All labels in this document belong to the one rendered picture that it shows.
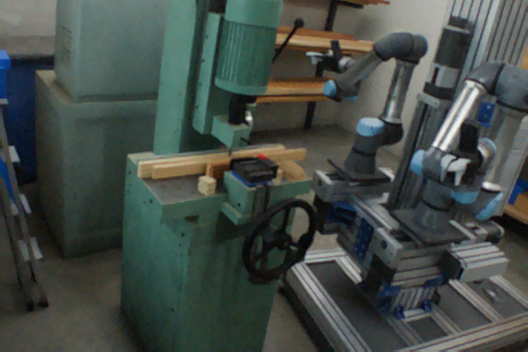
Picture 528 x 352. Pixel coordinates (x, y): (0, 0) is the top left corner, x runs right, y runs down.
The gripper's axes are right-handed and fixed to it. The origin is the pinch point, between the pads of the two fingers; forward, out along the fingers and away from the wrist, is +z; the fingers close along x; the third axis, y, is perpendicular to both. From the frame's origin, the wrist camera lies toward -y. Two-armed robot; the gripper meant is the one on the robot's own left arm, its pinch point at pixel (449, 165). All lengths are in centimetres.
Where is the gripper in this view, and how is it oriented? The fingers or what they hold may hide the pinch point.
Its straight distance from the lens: 110.4
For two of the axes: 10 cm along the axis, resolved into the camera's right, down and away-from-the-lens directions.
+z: -6.6, 1.8, -7.3
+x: -7.5, -2.5, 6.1
